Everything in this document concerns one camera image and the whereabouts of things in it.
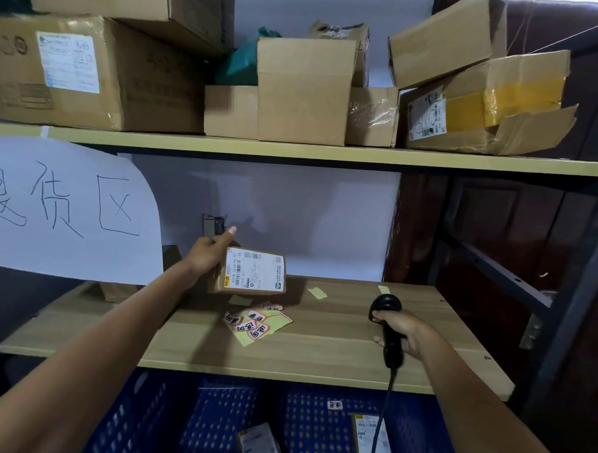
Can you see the yellow paper scrap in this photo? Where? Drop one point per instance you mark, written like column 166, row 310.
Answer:
column 317, row 293
column 384, row 290

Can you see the person's right hand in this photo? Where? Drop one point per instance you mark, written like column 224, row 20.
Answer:
column 415, row 333

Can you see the yellow-taped cardboard carton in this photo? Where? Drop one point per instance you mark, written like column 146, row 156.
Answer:
column 492, row 108

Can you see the green plastic bag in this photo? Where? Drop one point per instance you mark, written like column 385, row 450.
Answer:
column 239, row 65

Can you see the yellow sticker backing sheet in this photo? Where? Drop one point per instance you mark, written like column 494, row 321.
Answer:
column 247, row 325

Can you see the plastic-wrapped cardboard carton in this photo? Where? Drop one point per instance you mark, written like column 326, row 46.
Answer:
column 370, row 116

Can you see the person's left hand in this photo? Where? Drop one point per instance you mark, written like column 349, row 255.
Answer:
column 206, row 257

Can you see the blue-printed cardboard carton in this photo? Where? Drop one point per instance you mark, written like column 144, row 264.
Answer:
column 155, row 0

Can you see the wooden shelf board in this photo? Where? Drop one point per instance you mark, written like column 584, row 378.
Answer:
column 323, row 348
column 282, row 150

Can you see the wall power outlet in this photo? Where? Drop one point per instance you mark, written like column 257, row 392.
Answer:
column 214, row 225

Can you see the low plain cardboard carton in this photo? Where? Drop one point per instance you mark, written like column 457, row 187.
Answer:
column 230, row 112

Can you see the person's left forearm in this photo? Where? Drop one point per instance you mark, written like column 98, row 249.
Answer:
column 90, row 373

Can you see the black barcode scanner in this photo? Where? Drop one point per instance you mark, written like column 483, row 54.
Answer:
column 393, row 354

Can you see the small boxes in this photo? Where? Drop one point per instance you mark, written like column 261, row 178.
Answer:
column 120, row 292

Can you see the white handwritten paper sign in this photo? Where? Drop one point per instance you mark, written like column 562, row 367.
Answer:
column 70, row 243

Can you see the white-labelled parcel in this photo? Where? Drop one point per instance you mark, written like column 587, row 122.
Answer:
column 366, row 444
column 260, row 444

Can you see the tall plain cardboard carton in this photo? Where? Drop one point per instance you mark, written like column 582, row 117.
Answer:
column 305, row 90

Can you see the pale paper scrap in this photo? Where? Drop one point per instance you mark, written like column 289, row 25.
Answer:
column 240, row 300

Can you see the metal door hinge plate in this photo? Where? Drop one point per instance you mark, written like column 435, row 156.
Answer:
column 531, row 332

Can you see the small labelled cardboard parcel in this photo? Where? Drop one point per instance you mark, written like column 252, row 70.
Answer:
column 257, row 274

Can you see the person's right forearm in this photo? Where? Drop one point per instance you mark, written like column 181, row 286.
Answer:
column 478, row 419

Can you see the small taped cardboard carton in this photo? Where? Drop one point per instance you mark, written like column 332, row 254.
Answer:
column 342, row 32

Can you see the tilted plain cardboard carton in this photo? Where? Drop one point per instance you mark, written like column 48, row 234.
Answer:
column 440, row 47

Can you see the large white-labelled cardboard carton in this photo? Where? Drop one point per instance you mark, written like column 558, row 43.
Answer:
column 137, row 88

